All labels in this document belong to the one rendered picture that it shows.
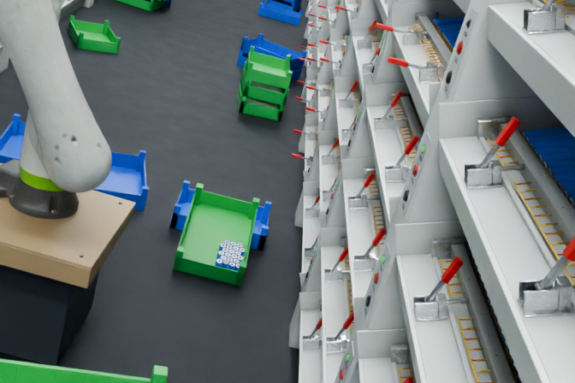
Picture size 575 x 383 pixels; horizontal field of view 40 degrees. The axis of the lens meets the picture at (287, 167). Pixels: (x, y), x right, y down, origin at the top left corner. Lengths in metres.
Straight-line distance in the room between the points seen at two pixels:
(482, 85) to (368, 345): 0.44
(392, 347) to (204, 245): 1.22
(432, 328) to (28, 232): 0.95
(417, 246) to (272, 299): 1.15
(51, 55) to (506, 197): 0.86
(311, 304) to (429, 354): 1.09
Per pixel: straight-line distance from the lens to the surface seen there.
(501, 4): 1.05
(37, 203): 1.74
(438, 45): 1.48
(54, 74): 1.46
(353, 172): 1.85
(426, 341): 0.98
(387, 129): 1.64
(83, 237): 1.70
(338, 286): 1.77
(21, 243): 1.65
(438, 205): 1.13
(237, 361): 2.00
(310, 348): 1.89
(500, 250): 0.81
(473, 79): 1.07
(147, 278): 2.22
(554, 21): 0.90
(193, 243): 2.36
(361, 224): 1.64
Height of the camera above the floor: 1.19
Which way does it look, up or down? 22 degrees down
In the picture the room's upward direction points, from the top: 16 degrees clockwise
